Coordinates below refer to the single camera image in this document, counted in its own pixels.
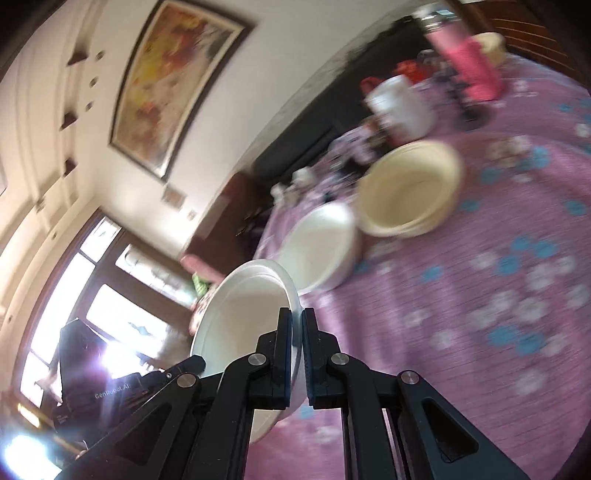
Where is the small wall plaque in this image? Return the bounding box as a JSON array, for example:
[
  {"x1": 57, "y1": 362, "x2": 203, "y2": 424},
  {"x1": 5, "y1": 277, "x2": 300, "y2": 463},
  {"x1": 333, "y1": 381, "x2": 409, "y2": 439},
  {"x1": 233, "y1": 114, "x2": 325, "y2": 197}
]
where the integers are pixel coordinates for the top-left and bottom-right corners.
[{"x1": 161, "y1": 184, "x2": 187, "y2": 211}]

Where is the framed horse painting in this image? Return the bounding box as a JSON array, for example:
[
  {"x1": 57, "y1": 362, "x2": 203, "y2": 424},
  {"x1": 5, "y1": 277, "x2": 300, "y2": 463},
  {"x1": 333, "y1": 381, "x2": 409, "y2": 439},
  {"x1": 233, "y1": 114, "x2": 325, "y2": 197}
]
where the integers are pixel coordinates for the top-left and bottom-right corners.
[{"x1": 109, "y1": 1, "x2": 253, "y2": 182}]

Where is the black phone stand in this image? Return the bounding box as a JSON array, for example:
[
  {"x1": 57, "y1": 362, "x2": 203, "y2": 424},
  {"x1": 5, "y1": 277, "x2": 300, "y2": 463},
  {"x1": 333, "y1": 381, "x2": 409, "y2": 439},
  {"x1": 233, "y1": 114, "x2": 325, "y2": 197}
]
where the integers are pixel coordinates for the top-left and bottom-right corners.
[{"x1": 434, "y1": 57, "x2": 491, "y2": 132}]

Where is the brown armchair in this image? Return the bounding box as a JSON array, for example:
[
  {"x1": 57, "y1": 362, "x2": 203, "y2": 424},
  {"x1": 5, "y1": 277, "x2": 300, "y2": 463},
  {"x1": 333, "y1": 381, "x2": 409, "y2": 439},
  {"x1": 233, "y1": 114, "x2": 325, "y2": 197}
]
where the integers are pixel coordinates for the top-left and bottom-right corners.
[{"x1": 180, "y1": 172, "x2": 270, "y2": 283}]

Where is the purple floral tablecloth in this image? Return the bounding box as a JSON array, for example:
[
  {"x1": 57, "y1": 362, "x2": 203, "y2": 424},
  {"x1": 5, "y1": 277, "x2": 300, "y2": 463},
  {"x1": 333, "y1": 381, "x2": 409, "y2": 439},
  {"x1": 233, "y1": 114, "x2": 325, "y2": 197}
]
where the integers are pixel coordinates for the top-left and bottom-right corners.
[{"x1": 303, "y1": 55, "x2": 590, "y2": 479}]

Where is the black leather sofa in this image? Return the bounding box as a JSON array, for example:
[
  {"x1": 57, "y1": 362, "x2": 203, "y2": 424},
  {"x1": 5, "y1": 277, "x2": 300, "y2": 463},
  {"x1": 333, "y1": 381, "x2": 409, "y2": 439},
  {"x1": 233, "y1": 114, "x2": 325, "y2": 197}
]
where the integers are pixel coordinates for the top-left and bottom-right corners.
[{"x1": 252, "y1": 16, "x2": 430, "y2": 188}]

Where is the pink thermos bottle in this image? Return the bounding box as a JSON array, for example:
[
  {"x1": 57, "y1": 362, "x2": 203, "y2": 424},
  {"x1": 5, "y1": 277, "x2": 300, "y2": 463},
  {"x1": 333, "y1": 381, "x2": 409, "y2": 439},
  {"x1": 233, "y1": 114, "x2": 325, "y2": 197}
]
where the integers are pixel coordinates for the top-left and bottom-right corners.
[{"x1": 413, "y1": 2, "x2": 504, "y2": 102}]

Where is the beige basin behind thermos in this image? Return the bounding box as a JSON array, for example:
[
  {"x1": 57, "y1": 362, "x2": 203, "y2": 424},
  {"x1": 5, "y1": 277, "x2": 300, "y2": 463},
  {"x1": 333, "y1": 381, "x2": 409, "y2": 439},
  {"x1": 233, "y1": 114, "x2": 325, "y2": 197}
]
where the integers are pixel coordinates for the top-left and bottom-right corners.
[{"x1": 473, "y1": 32, "x2": 507, "y2": 67}]

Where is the beige bowl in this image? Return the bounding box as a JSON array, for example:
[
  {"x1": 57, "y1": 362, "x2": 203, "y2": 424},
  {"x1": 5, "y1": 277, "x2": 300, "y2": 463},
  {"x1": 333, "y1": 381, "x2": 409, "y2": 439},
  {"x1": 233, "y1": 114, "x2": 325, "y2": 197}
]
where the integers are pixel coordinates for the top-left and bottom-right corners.
[{"x1": 355, "y1": 140, "x2": 466, "y2": 238}]

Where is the wooden glass door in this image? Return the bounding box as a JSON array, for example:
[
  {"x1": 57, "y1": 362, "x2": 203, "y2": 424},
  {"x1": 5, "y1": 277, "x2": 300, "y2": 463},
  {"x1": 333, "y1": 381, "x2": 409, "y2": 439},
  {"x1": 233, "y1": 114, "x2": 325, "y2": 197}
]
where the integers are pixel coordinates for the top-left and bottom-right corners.
[{"x1": 10, "y1": 209, "x2": 195, "y2": 415}]

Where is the white bowl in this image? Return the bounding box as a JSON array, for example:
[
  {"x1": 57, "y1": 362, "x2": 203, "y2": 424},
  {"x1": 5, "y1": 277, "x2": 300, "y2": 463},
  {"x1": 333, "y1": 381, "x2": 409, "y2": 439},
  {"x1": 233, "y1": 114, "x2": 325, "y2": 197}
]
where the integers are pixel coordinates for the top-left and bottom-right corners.
[
  {"x1": 276, "y1": 202, "x2": 362, "y2": 295},
  {"x1": 190, "y1": 259, "x2": 307, "y2": 443}
]

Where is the red plastic bag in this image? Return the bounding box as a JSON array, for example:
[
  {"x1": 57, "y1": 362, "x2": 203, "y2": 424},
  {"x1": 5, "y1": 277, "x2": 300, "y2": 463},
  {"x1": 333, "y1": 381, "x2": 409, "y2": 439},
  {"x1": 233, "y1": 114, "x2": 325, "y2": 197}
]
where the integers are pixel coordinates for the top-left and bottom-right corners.
[{"x1": 359, "y1": 59, "x2": 431, "y2": 96}]

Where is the green pillow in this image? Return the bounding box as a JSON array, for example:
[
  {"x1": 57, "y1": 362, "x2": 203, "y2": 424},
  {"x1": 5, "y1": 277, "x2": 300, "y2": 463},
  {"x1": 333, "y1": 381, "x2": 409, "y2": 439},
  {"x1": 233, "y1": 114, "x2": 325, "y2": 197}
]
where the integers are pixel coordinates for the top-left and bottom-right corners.
[{"x1": 191, "y1": 273, "x2": 213, "y2": 300}]

